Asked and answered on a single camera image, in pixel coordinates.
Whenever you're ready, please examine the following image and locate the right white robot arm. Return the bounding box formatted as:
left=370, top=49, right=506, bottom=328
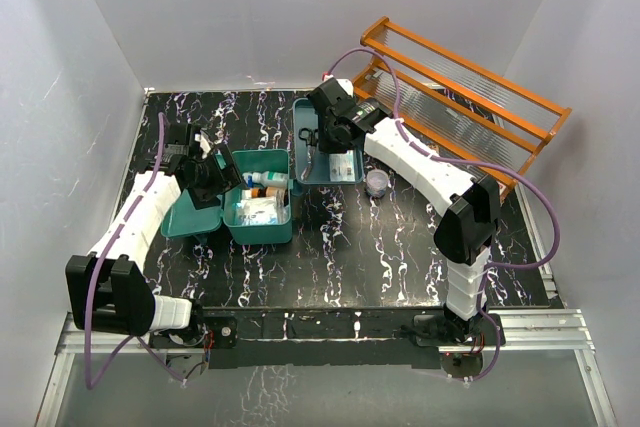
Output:
left=307, top=74, right=500, bottom=344

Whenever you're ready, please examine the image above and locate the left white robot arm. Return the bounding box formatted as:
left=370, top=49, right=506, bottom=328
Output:
left=65, top=124, right=243, bottom=346

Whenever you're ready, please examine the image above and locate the orange cap medicine bottle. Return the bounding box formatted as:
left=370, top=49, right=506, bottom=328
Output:
left=250, top=187, right=289, bottom=203

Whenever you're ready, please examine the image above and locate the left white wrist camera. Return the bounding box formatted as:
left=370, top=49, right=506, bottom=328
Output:
left=194, top=131, right=212, bottom=159

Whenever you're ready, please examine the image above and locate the aluminium frame rail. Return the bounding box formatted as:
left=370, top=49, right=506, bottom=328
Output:
left=37, top=310, right=616, bottom=426

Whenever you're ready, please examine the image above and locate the blue white bandage packet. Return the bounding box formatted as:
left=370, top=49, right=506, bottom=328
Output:
left=233, top=197, right=285, bottom=226

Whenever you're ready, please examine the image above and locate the blue white mask packet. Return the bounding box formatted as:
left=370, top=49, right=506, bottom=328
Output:
left=329, top=150, right=355, bottom=182

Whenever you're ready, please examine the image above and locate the clear round plastic jar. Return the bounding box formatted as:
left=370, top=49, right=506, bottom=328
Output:
left=365, top=169, right=389, bottom=198

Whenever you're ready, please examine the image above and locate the white green medicine bottle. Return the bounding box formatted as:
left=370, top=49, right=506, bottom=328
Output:
left=242, top=171, right=289, bottom=189

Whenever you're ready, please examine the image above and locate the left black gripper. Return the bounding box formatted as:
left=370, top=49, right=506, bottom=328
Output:
left=188, top=146, right=249, bottom=209

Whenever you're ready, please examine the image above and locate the orange wooden shelf rack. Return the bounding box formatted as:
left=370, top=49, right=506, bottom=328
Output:
left=353, top=17, right=571, bottom=175

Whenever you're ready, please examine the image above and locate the green medicine kit box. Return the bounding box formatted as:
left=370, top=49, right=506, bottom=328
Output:
left=160, top=149, right=293, bottom=245

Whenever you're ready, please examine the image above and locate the black front base bar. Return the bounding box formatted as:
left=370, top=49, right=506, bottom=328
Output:
left=150, top=307, right=506, bottom=369

